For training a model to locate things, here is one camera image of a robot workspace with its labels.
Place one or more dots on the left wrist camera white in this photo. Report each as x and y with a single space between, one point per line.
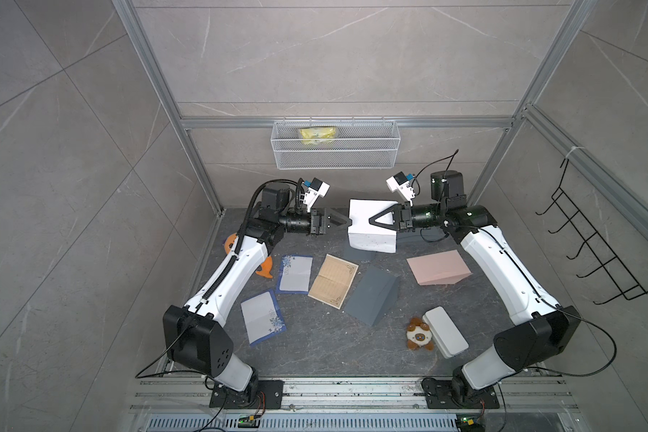
314 190

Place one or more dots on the brown white bear plush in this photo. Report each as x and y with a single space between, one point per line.
419 335

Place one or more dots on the white blue letter paper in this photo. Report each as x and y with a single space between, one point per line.
262 316
362 234

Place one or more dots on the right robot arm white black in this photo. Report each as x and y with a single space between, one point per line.
542 327

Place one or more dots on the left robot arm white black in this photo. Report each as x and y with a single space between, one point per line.
194 333

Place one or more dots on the pink envelope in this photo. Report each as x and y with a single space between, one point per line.
442 268

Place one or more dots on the orange shark plush toy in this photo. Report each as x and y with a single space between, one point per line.
264 270

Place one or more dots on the black wire hook rack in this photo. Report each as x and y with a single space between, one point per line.
606 261

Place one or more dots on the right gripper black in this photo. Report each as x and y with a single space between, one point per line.
400 215

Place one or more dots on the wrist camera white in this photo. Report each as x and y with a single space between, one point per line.
314 190
402 184

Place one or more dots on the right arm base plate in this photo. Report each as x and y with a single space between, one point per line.
454 394

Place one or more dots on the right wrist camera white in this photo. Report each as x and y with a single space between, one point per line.
402 184

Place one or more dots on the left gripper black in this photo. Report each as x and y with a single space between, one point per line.
315 223

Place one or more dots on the white rectangular box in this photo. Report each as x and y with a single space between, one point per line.
445 334

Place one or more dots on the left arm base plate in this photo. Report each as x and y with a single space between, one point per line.
260 394

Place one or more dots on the yellow packet in basket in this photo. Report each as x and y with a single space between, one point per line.
318 135

